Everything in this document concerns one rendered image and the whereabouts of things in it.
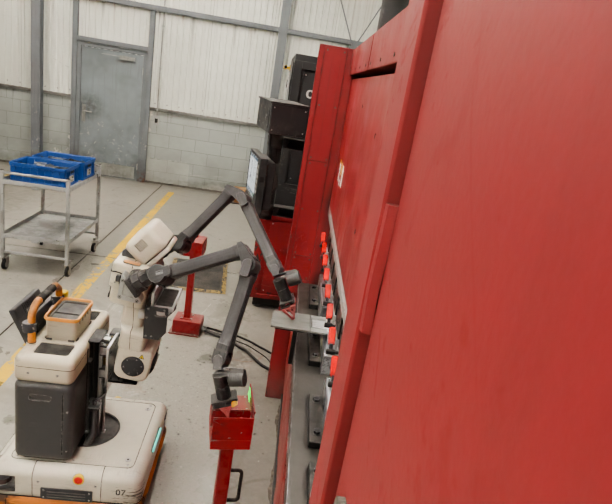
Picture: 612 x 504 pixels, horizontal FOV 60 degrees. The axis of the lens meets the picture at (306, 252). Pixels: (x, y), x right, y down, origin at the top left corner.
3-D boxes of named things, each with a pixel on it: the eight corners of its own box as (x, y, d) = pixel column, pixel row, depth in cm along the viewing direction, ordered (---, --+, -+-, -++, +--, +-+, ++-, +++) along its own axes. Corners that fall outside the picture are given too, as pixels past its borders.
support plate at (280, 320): (273, 311, 260) (273, 309, 260) (325, 319, 261) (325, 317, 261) (270, 327, 243) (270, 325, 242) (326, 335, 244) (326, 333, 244)
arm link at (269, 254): (240, 200, 261) (233, 195, 250) (250, 195, 260) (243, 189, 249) (275, 277, 251) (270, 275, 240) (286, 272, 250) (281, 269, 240)
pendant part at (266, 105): (243, 214, 387) (258, 95, 361) (276, 217, 394) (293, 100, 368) (253, 234, 340) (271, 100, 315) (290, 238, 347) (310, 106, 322)
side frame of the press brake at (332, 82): (267, 377, 386) (319, 46, 317) (381, 394, 389) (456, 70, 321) (264, 397, 362) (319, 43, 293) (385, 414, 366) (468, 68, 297)
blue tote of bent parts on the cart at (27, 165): (26, 174, 507) (26, 155, 502) (79, 181, 512) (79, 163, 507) (8, 181, 473) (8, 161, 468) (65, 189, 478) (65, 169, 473)
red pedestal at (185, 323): (173, 322, 444) (182, 229, 420) (203, 327, 445) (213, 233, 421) (167, 333, 425) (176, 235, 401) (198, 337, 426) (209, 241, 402)
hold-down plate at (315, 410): (307, 399, 212) (309, 393, 211) (321, 401, 212) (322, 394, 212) (307, 448, 184) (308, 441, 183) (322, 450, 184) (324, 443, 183)
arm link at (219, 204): (236, 182, 262) (230, 176, 252) (254, 201, 259) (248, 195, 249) (173, 246, 263) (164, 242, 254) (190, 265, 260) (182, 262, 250)
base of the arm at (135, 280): (131, 271, 223) (123, 281, 211) (147, 262, 222) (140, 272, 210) (142, 287, 225) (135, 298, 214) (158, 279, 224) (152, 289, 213)
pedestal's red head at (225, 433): (208, 418, 225) (213, 382, 220) (246, 419, 228) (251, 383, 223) (209, 449, 206) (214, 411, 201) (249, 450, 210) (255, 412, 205)
